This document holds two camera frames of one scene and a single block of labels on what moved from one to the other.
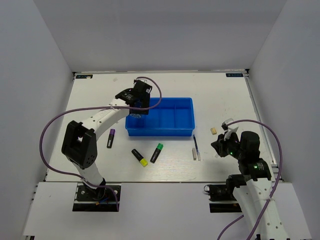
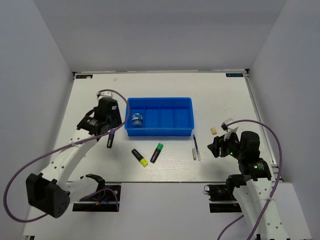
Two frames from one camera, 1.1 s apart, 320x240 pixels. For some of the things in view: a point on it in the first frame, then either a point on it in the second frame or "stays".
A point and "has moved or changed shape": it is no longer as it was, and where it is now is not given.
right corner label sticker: (234, 74) stays
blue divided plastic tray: (174, 117) stays
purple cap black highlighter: (111, 138) stays
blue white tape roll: (135, 115) has moved or changed shape
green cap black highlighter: (156, 153) stays
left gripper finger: (145, 103) to (116, 120)
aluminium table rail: (275, 167) stays
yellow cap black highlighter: (143, 161) stays
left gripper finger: (136, 104) to (105, 127)
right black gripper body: (231, 146) stays
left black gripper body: (146, 100) to (118, 110)
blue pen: (198, 152) stays
